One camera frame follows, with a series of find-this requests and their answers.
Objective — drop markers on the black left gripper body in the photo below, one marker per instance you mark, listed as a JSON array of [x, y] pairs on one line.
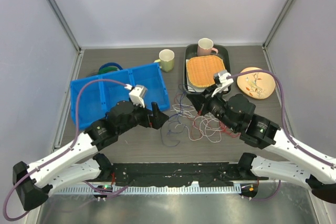
[[141, 117]]

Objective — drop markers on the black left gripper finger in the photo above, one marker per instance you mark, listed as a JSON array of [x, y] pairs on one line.
[[155, 110], [157, 121]]

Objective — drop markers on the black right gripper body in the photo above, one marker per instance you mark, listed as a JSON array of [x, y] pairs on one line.
[[217, 106]]

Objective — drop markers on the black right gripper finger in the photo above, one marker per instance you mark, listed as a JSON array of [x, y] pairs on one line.
[[211, 87], [197, 100]]

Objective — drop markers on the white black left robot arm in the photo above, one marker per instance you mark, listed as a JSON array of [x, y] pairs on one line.
[[81, 160]]

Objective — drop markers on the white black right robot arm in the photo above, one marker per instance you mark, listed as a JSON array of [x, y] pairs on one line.
[[306, 166]]

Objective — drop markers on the white square plate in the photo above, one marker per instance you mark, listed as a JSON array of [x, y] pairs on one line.
[[194, 87]]

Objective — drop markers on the woven orange basket tray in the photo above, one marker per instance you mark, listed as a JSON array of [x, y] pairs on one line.
[[202, 72]]

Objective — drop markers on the dark grey serving tray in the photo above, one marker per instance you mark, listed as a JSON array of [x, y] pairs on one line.
[[190, 52]]

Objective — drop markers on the pink ceramic mug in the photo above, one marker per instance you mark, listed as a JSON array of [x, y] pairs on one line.
[[206, 47]]

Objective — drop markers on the blue plastic compartment bin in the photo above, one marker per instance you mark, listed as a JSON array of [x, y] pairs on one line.
[[100, 97]]

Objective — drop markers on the beige plate with bird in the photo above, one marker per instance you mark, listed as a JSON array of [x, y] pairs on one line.
[[257, 85]]

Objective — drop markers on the light green ceramic mug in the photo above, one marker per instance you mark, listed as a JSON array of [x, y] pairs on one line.
[[166, 60]]

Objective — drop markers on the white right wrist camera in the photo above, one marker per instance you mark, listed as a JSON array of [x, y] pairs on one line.
[[222, 82]]

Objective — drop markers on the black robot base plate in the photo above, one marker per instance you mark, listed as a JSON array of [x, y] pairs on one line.
[[209, 174]]

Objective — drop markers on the white slotted cable duct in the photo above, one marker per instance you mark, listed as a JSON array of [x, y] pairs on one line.
[[82, 189]]

